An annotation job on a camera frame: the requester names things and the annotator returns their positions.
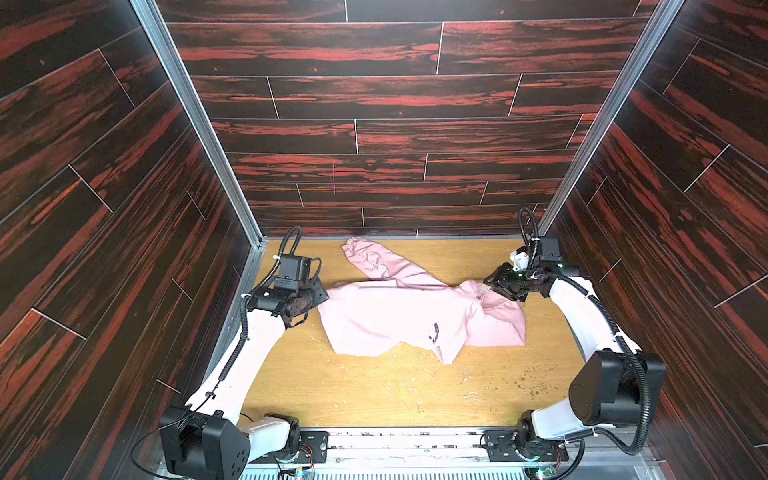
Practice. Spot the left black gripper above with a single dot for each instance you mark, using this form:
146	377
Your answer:
303	302

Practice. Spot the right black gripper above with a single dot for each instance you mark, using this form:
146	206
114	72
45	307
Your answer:
504	280

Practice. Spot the pink zip jacket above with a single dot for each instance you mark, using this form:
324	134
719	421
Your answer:
400	302

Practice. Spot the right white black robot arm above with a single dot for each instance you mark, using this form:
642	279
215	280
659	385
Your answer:
617	390

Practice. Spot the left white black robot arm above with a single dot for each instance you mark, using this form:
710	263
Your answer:
203	440

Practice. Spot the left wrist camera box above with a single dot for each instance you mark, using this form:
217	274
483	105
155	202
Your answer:
293	268

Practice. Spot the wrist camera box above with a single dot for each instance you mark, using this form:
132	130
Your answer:
293	268
539	252

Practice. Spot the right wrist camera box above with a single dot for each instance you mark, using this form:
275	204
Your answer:
539	252

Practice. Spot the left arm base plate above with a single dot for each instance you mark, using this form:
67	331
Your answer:
305	447

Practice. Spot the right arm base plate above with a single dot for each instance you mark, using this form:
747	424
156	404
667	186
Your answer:
512	446

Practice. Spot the aluminium front rail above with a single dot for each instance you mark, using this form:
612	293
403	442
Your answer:
455	453

